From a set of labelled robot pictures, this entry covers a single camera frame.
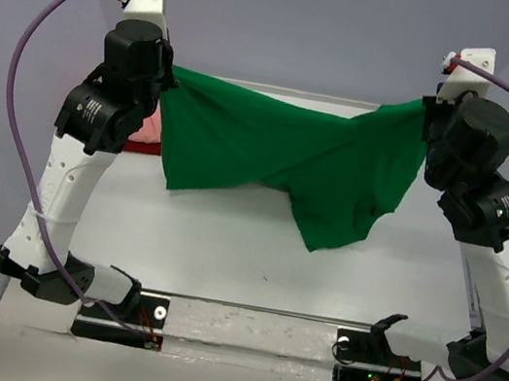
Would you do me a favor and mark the green t shirt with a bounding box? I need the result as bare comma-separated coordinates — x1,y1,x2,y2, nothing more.
159,67,425,251

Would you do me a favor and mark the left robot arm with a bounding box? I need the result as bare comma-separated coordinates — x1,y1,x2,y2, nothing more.
0,19,176,320

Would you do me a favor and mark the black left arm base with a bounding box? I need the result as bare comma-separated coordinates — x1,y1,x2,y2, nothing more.
70,292,171,352

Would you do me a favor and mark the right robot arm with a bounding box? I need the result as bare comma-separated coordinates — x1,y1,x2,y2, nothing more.
365,91,509,381

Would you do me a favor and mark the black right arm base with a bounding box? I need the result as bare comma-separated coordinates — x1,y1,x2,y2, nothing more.
331,329,424,381

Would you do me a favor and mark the pink t shirt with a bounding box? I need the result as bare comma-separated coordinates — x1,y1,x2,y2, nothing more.
128,108,162,144

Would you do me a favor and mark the dark red t shirt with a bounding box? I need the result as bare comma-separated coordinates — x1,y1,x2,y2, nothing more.
122,140,162,156

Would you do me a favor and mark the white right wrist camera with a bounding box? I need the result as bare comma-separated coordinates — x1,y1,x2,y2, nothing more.
435,48,496,104

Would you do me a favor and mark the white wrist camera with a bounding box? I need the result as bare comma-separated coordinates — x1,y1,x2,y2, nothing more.
435,48,496,104
118,0,169,40

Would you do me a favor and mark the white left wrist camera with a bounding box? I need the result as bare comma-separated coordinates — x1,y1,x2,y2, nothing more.
118,0,169,40

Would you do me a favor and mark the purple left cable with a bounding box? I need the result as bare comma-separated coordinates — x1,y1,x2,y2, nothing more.
0,0,220,350

